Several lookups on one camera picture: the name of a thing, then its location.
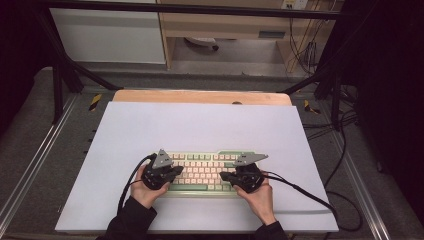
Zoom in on yellow black tape strip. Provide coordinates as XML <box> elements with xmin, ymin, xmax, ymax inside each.
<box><xmin>88</xmin><ymin>93</ymin><xmax>103</xmax><ymax>112</ymax></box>
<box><xmin>303</xmin><ymin>99</ymin><xmax>322</xmax><ymax>115</ymax></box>

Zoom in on white cabinet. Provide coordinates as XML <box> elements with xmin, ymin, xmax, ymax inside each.
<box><xmin>49</xmin><ymin>8</ymin><xmax>167</xmax><ymax>65</ymax></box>

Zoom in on white power strip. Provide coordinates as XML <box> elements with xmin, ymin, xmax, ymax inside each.
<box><xmin>280</xmin><ymin>0</ymin><xmax>309</xmax><ymax>10</ymax></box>

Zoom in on hanging cable bundle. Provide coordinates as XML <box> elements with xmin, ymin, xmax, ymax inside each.
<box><xmin>288</xmin><ymin>16</ymin><xmax>322</xmax><ymax>76</ymax></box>

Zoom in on wooden desk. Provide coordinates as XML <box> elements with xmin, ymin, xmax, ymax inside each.
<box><xmin>156</xmin><ymin>0</ymin><xmax>344</xmax><ymax>73</ymax></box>

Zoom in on black floor cables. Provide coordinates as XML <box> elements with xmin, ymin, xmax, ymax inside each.
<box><xmin>301</xmin><ymin>84</ymin><xmax>359</xmax><ymax>141</ymax></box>

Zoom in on chair base with caster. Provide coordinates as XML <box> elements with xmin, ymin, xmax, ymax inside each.
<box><xmin>184</xmin><ymin>36</ymin><xmax>220</xmax><ymax>52</ymax></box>

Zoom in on person's left hand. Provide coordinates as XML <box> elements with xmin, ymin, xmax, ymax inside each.
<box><xmin>129</xmin><ymin>164</ymin><xmax>172</xmax><ymax>210</ymax></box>

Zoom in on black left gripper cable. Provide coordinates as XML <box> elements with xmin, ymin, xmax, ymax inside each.
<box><xmin>116</xmin><ymin>152</ymin><xmax>158</xmax><ymax>215</ymax></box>

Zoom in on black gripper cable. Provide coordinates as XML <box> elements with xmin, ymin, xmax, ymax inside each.
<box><xmin>116</xmin><ymin>152</ymin><xmax>158</xmax><ymax>215</ymax></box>
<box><xmin>262</xmin><ymin>171</ymin><xmax>364</xmax><ymax>233</ymax></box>

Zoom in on green and pink keyboard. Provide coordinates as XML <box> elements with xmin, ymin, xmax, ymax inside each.
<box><xmin>146</xmin><ymin>149</ymin><xmax>263</xmax><ymax>200</ymax></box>

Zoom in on white table board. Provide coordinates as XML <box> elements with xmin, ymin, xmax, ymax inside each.
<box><xmin>54</xmin><ymin>101</ymin><xmax>340</xmax><ymax>234</ymax></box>

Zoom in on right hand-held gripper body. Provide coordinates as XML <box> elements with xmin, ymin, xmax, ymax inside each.
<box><xmin>229</xmin><ymin>152</ymin><xmax>270</xmax><ymax>194</ymax></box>

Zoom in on aluminium rail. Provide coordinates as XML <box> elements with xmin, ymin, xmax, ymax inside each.
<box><xmin>0</xmin><ymin>94</ymin><xmax>79</xmax><ymax>229</ymax></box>
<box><xmin>328</xmin><ymin>129</ymin><xmax>391</xmax><ymax>240</ymax></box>

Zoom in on person's right hand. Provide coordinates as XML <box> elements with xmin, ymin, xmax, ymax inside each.
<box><xmin>233</xmin><ymin>170</ymin><xmax>278</xmax><ymax>226</ymax></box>

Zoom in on black metal frame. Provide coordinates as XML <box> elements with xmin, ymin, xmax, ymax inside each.
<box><xmin>33</xmin><ymin>0</ymin><xmax>354</xmax><ymax>126</ymax></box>

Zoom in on wooden table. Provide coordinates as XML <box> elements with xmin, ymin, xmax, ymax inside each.
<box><xmin>112</xmin><ymin>89</ymin><xmax>293</xmax><ymax>107</ymax></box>

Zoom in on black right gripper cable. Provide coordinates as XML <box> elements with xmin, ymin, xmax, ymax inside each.
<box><xmin>262</xmin><ymin>171</ymin><xmax>364</xmax><ymax>233</ymax></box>

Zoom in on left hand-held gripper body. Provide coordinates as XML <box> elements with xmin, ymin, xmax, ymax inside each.
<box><xmin>141</xmin><ymin>148</ymin><xmax>178</xmax><ymax>191</ymax></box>

